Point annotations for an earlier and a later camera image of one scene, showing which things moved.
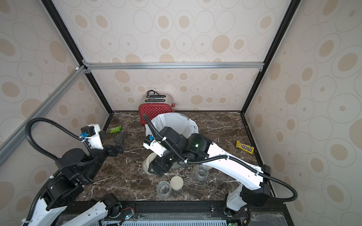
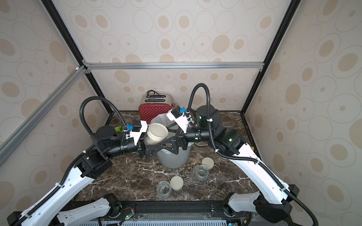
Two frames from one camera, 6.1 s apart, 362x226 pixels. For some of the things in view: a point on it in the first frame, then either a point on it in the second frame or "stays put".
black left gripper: x=118 y=149 -> x=143 y=149
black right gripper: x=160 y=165 -> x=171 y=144
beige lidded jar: x=164 y=189 stays put
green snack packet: x=114 y=130 stays put
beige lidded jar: x=146 y=162 -> x=156 y=133
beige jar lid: x=176 y=182 stays put
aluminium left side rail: x=12 y=142 stays put
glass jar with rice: x=201 y=172 stays put
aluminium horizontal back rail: x=171 y=66 stays put
